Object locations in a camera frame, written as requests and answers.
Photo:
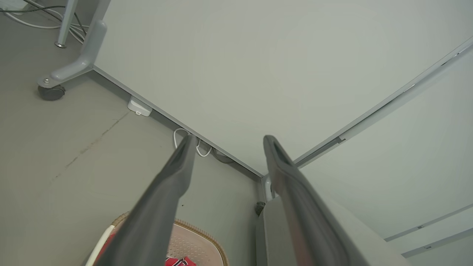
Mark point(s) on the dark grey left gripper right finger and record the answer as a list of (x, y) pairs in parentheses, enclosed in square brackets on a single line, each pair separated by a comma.
[(306, 221)]

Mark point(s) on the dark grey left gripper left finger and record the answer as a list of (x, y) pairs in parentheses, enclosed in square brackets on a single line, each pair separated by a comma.
[(159, 214)]

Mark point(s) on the red jersey with white trim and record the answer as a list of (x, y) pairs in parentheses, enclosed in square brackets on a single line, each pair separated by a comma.
[(181, 262)]

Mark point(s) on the beige plastic laundry basket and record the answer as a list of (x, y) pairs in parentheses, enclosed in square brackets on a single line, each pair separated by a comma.
[(196, 244)]

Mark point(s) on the white power adapter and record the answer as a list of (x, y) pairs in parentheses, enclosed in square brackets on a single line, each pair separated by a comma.
[(139, 106)]

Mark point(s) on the narrow white partition panel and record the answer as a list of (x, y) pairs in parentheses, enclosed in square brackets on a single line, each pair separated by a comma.
[(406, 166)]

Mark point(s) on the wide white partition panel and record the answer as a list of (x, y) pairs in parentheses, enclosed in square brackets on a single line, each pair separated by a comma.
[(258, 74)]

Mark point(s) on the black caster wheel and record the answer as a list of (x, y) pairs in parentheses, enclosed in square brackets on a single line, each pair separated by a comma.
[(51, 93)]

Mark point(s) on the grey table leg with caster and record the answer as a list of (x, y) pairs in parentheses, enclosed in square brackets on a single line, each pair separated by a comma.
[(74, 72)]

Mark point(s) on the grey metal table leg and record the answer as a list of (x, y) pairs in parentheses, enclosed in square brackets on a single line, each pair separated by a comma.
[(66, 26)]

